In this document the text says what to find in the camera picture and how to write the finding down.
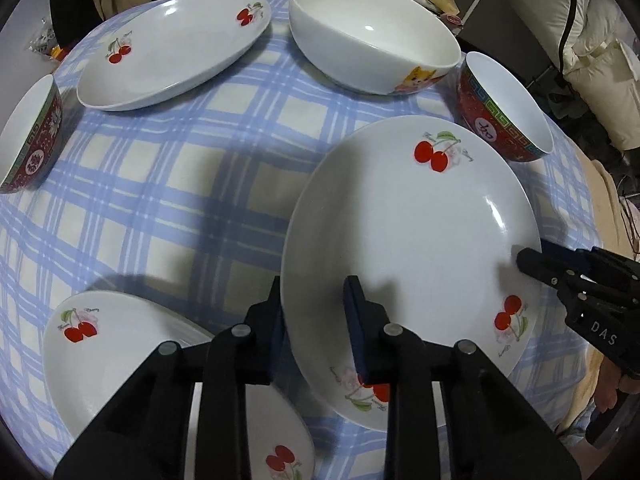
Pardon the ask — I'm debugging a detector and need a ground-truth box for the red patterned bowl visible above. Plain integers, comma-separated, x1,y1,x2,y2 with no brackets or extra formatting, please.
457,52,556,163
0,74,65,195

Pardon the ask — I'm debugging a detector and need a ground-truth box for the person's right hand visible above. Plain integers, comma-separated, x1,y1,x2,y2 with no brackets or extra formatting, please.
594,359,640,412

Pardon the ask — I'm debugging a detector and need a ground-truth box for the cherry print white plate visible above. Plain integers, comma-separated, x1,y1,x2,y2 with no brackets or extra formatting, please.
281,115,543,431
42,290,317,480
76,0,272,112

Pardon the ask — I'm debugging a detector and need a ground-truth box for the large white cartoon print bowl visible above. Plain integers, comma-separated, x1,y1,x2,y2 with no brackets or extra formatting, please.
288,0,462,96

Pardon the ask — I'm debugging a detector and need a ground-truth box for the blue plaid cloth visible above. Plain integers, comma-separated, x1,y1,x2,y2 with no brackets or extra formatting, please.
0,0,601,480

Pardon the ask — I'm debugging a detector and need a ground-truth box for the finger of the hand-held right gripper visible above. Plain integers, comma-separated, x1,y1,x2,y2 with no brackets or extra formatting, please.
541,239,601,267
516,246,581,291

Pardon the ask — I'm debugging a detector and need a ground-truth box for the snack packet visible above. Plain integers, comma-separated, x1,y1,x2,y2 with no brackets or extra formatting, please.
27,17,63,58

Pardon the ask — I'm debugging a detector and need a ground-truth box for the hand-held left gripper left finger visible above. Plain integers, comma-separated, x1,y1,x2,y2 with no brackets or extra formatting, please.
54,276,288,480

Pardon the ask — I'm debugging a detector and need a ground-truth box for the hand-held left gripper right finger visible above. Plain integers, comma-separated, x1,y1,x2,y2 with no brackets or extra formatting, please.
342,275,583,480

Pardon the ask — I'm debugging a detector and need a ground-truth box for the white puffy jacket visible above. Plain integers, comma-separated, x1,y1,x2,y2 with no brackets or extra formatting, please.
542,0,640,151

